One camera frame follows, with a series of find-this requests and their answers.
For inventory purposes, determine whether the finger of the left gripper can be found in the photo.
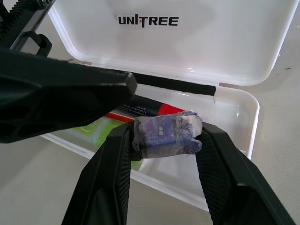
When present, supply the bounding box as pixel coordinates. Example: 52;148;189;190
0;46;138;144
0;0;56;57

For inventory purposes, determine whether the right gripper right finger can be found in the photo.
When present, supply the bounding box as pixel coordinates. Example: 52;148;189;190
195;121;296;225

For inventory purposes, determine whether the green rectangular eraser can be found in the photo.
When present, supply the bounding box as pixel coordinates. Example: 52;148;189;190
78;116;135;147

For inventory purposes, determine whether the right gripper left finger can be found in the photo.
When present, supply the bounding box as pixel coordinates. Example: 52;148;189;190
69;120;144;225

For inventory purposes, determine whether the black marker with red cap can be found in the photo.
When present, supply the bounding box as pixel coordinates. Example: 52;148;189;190
118;93;188;118

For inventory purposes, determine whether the white plastic pencil case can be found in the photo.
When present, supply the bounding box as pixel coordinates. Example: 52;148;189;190
39;0;299;213

